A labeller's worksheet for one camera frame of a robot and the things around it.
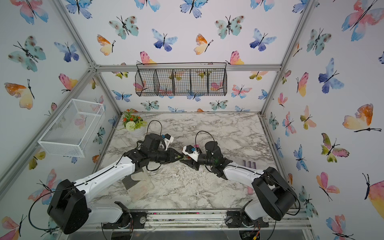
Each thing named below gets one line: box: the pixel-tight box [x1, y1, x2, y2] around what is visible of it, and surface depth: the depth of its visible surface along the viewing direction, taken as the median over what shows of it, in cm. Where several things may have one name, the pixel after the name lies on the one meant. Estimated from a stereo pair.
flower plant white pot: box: [122, 108, 148, 138], surface depth 98 cm
